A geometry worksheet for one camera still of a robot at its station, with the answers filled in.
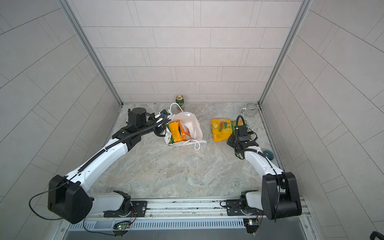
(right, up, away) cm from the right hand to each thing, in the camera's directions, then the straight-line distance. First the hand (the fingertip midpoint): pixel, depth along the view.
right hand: (230, 139), depth 90 cm
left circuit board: (-52, -34, -25) cm, 67 cm away
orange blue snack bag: (-28, +5, -1) cm, 28 cm away
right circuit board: (+6, -36, -22) cm, 42 cm away
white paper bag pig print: (-23, +9, +5) cm, 25 cm away
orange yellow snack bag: (-32, +3, -7) cm, 33 cm away
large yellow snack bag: (-4, +5, +7) cm, 10 cm away
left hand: (-33, +14, -13) cm, 38 cm away
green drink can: (-32, +25, +16) cm, 44 cm away
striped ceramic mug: (+17, +18, +15) cm, 29 cm away
